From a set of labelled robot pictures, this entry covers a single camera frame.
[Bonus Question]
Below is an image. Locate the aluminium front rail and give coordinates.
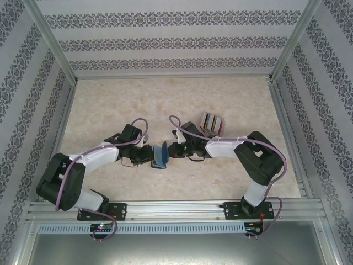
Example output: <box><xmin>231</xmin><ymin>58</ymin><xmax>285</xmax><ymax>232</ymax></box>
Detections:
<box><xmin>26</xmin><ymin>200</ymin><xmax>325</xmax><ymax>222</ymax></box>

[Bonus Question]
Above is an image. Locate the small controller board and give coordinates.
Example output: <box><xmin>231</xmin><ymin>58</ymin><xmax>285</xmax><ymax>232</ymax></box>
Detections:
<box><xmin>90</xmin><ymin>224</ymin><xmax>114</xmax><ymax>232</ymax></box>
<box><xmin>245</xmin><ymin>222</ymin><xmax>264</xmax><ymax>233</ymax></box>

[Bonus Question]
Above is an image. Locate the slotted grey cable duct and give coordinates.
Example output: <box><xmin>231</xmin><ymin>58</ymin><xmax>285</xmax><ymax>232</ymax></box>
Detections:
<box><xmin>37</xmin><ymin>222</ymin><xmax>247</xmax><ymax>234</ymax></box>

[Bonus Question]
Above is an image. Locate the aluminium side rail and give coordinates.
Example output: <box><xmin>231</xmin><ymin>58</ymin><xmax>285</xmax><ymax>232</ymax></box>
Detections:
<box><xmin>268</xmin><ymin>79</ymin><xmax>308</xmax><ymax>199</ymax></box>
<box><xmin>38</xmin><ymin>79</ymin><xmax>79</xmax><ymax>202</ymax></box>

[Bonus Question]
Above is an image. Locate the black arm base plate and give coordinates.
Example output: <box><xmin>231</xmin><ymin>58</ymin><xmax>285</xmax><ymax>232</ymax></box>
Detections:
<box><xmin>77</xmin><ymin>203</ymin><xmax>128</xmax><ymax>221</ymax></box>
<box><xmin>224</xmin><ymin>201</ymin><xmax>275</xmax><ymax>220</ymax></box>

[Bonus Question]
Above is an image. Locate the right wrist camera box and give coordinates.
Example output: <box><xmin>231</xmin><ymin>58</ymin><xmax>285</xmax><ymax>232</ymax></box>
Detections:
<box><xmin>172</xmin><ymin>129</ymin><xmax>185</xmax><ymax>144</ymax></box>

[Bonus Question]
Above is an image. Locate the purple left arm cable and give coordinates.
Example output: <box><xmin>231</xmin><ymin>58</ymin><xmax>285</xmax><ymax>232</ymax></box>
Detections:
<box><xmin>55</xmin><ymin>118</ymin><xmax>151</xmax><ymax>243</ymax></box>

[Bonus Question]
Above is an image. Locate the aluminium frame post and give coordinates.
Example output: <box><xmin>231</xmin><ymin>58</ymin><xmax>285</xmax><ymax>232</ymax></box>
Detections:
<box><xmin>269</xmin><ymin>0</ymin><xmax>323</xmax><ymax>82</ymax></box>
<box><xmin>27</xmin><ymin>0</ymin><xmax>78</xmax><ymax>82</ymax></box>

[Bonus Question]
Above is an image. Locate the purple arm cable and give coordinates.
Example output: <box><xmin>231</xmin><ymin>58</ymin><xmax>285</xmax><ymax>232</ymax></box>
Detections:
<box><xmin>168</xmin><ymin>115</ymin><xmax>289</xmax><ymax>240</ymax></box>
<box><xmin>55</xmin><ymin>118</ymin><xmax>151</xmax><ymax>243</ymax></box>

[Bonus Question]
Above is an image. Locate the blue card holder wallet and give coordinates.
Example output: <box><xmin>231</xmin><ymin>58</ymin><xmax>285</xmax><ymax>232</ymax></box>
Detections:
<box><xmin>149</xmin><ymin>140</ymin><xmax>170</xmax><ymax>170</ymax></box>

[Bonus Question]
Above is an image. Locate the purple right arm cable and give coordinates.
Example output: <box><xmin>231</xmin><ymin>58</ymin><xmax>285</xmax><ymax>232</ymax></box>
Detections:
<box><xmin>168</xmin><ymin>115</ymin><xmax>289</xmax><ymax>240</ymax></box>

